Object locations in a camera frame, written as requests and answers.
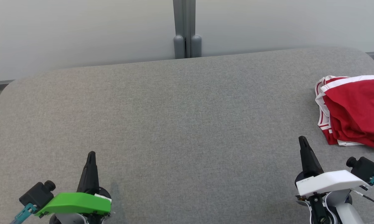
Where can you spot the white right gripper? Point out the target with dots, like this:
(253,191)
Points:
(327,183)

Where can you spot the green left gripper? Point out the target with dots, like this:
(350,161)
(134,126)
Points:
(76,203)

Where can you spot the red shorts with white stripe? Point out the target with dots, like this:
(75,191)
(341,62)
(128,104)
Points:
(358,109)

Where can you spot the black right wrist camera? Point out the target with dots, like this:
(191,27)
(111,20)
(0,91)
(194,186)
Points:
(366,169)

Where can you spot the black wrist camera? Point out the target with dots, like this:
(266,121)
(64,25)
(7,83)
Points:
(36,194)
(366,169)

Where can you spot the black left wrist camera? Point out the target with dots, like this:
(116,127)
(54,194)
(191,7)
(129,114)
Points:
(36,194)

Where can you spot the grey double partition post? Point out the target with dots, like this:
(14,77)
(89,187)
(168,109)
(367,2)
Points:
(187,28)

